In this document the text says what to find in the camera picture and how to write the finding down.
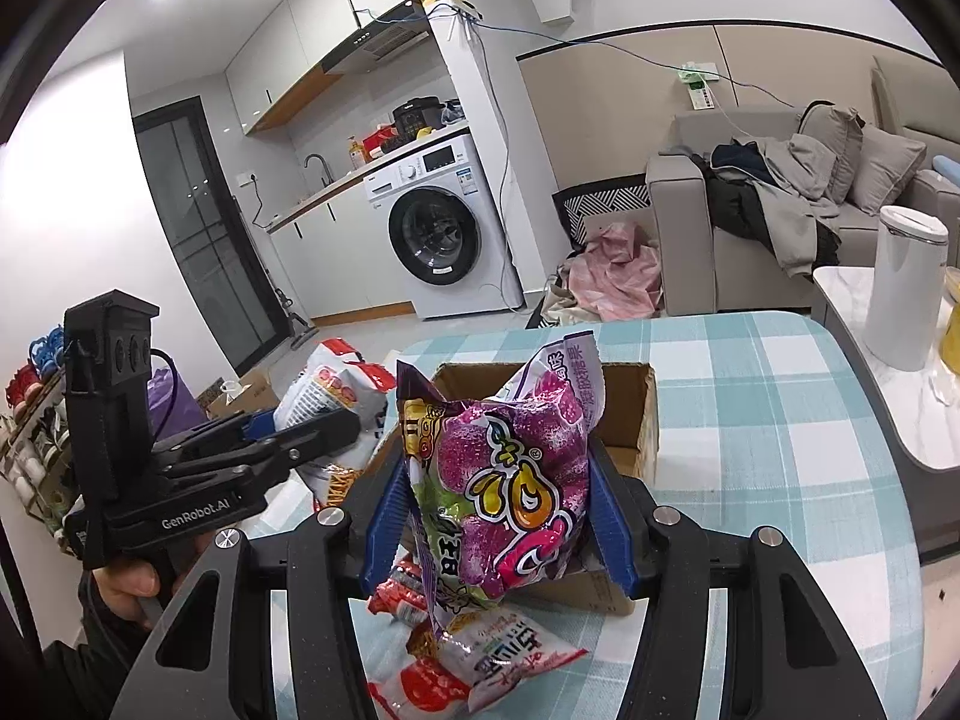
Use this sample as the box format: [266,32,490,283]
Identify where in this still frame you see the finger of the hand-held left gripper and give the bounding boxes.
[154,409,290,462]
[150,409,362,500]

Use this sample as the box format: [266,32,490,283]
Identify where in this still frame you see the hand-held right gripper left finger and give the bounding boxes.
[109,439,421,720]

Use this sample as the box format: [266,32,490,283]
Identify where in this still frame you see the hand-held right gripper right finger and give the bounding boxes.
[589,439,890,720]

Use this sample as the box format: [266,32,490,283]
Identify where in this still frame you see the white noodle snack packet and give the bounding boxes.
[274,341,398,511]

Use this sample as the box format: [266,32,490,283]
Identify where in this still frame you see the brown cardboard box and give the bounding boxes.
[375,361,661,616]

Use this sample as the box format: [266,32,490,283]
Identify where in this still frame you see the purple candy packet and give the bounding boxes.
[396,330,605,638]

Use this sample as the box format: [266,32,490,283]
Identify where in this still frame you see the white packet with pink print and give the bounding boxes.
[431,611,590,707]

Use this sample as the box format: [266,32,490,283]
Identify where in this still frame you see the person's left forearm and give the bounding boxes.
[37,577,162,720]

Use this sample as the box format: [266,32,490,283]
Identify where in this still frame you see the person's left hand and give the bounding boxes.
[96,544,215,627]

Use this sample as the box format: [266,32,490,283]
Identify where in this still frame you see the small printed cardboard box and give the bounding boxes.
[199,367,282,421]

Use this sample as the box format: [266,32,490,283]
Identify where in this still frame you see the purple plastic bag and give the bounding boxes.
[150,367,205,437]

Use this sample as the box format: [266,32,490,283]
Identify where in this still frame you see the shoe rack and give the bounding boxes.
[0,322,83,556]

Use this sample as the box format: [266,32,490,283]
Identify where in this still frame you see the blue sneaker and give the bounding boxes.
[30,326,66,374]

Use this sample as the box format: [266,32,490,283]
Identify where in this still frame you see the teal checked tablecloth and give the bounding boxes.
[247,311,923,720]

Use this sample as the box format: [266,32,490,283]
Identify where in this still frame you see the white kitchen counter cabinet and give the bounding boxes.
[266,165,413,320]

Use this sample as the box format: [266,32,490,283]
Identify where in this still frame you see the dark glass door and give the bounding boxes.
[131,96,290,376]

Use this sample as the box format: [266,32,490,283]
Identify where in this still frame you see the white washing machine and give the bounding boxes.
[365,131,524,320]

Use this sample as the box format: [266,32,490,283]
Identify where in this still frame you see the pink cloth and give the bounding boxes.
[566,221,665,323]

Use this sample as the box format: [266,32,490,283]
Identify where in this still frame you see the beige sofa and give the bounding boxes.
[646,52,960,316]

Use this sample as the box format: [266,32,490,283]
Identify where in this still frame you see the white marble coffee table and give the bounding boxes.
[812,265,960,563]

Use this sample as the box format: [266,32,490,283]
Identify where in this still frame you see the black patterned laundry basket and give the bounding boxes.
[553,182,653,248]

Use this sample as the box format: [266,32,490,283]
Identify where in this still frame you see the black pressure cooker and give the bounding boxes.
[392,95,442,137]

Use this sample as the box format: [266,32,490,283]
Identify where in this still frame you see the black jacket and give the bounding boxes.
[694,142,773,248]

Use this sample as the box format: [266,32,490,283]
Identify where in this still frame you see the grey hooded jacket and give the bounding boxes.
[750,135,841,278]

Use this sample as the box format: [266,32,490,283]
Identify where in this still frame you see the white trash bin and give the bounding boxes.
[864,204,952,372]

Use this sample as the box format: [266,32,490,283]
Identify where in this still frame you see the white upper kitchen cabinets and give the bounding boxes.
[225,0,451,137]

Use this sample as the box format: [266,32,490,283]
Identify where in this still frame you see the yellow plastic bag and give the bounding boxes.
[934,300,960,376]

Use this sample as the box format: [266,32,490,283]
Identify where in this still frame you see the steel range hood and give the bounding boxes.
[319,0,443,74]

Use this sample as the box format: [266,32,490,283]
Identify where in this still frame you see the dark grey pillow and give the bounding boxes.
[799,101,863,203]

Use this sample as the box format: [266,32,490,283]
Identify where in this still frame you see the light grey pillow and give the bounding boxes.
[851,124,927,215]

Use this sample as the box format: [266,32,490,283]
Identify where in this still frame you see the grey hanging cable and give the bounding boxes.
[465,21,524,310]

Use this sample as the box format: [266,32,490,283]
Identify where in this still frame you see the green white wall panel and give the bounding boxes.
[677,64,719,110]

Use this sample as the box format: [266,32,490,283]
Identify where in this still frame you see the blue cable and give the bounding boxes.
[450,11,796,136]

